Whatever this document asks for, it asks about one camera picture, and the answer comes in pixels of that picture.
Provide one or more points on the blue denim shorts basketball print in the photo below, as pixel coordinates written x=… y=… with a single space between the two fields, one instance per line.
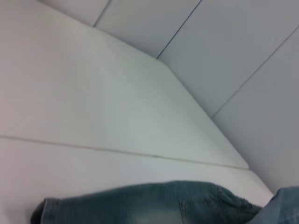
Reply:
x=163 y=205

